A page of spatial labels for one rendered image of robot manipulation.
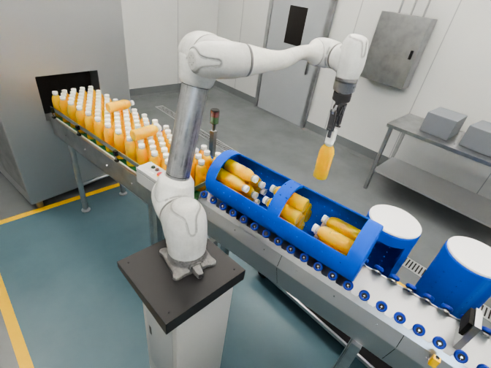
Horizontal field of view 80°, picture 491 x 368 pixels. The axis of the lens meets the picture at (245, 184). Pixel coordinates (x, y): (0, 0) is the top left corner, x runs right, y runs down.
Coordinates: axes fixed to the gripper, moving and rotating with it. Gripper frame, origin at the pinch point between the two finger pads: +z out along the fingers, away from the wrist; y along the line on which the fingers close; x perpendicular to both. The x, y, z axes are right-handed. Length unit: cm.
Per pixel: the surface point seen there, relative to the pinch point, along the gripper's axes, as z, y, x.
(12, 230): 138, -89, 222
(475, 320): 42, -21, -77
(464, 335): 48, -23, -77
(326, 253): 38, -30, -21
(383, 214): 47, 28, -32
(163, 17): 14, 269, 431
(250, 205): 35, -29, 21
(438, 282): 66, 18, -69
